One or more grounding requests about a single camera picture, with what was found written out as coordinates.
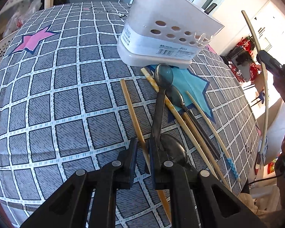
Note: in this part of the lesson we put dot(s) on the small pink star sticker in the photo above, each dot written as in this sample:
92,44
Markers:
209,48

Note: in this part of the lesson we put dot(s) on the black spoon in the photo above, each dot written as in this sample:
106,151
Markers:
174,149

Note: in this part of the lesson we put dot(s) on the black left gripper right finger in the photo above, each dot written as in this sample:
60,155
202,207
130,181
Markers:
197,198

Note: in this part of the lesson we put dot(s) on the wooden chopstick aloft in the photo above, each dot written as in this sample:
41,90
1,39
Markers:
263,78

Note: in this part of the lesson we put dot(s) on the white plastic utensil holder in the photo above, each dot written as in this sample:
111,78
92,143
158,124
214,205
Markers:
165,31

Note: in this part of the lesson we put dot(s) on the cream perforated storage rack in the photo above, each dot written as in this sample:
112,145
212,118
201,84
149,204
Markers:
13,15

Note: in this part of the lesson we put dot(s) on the blue star sticker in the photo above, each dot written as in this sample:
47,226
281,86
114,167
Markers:
185,80

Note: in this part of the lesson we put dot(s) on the dark grey spoon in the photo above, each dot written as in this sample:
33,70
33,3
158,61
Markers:
176,98

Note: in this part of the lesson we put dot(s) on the grey checked tablecloth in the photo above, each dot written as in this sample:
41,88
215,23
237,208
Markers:
62,109

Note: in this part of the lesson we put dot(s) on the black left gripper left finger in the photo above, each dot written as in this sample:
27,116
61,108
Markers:
88,199

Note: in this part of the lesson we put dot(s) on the red bags on floor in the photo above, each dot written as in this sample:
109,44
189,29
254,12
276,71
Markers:
240,60

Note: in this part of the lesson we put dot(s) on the plain wooden chopstick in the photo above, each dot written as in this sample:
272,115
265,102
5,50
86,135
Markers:
141,140

